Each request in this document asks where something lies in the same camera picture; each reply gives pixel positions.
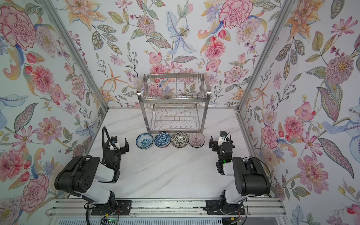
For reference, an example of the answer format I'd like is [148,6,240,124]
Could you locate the blue white floral bowl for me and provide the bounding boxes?
[136,133,154,150]

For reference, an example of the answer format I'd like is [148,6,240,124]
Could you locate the blue triangle pattern bowl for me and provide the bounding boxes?
[154,132,171,148]

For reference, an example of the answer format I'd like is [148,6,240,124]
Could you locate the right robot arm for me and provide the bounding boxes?
[206,131,271,216]

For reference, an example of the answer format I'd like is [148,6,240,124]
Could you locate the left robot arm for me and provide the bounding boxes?
[54,136,129,215]

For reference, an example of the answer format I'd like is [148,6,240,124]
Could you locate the steel two-tier dish rack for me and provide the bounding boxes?
[136,73,211,134]

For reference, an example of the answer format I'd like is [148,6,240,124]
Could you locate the purple striped bowl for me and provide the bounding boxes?
[188,133,206,148]

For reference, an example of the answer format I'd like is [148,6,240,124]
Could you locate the green leaf pattern bowl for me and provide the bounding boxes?
[171,131,188,148]

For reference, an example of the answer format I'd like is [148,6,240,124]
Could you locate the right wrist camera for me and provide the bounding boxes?
[218,131,227,143]

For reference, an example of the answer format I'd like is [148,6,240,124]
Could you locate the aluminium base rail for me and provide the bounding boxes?
[46,197,286,218]

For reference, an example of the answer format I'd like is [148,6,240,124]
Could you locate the right aluminium frame post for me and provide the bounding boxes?
[237,0,294,113]

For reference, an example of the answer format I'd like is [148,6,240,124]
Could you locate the aluminium frame post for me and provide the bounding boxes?
[39,1,109,112]
[237,0,294,113]

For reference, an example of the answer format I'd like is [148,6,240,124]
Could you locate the left aluminium frame post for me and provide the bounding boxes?
[39,1,109,112]

